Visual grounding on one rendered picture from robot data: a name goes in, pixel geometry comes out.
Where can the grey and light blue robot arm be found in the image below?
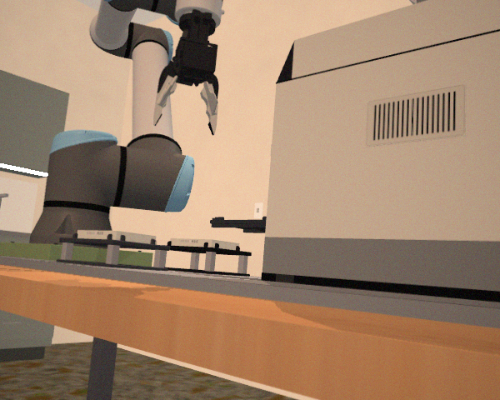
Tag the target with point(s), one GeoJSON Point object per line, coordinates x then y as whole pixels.
{"type": "Point", "coordinates": [87, 171]}

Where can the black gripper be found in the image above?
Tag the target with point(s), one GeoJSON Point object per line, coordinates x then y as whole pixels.
{"type": "Point", "coordinates": [197, 67]}

